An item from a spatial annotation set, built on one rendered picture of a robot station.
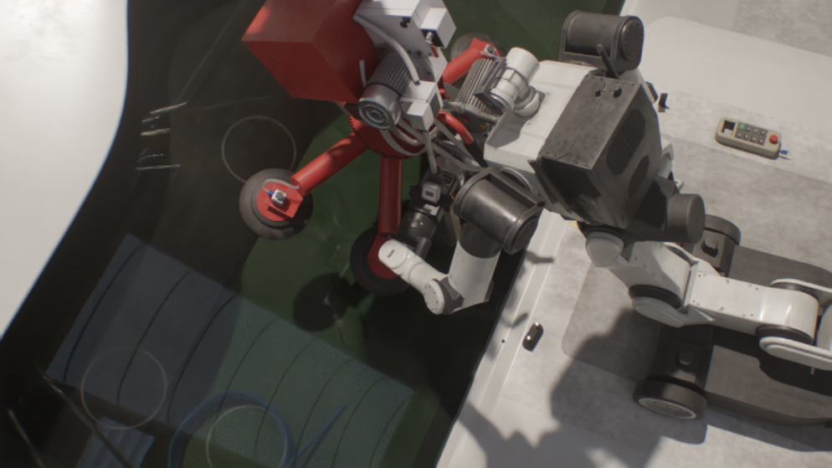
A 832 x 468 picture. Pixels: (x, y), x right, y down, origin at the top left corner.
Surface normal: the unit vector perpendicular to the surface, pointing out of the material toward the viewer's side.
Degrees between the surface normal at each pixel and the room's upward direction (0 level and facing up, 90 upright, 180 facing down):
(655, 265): 52
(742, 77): 12
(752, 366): 0
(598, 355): 0
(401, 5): 17
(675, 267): 39
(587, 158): 26
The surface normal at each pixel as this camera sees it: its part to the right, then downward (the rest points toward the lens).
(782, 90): -0.04, -0.56
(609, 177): 0.68, 0.26
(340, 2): 0.82, 0.15
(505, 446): -0.18, -0.27
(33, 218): 0.21, -0.26
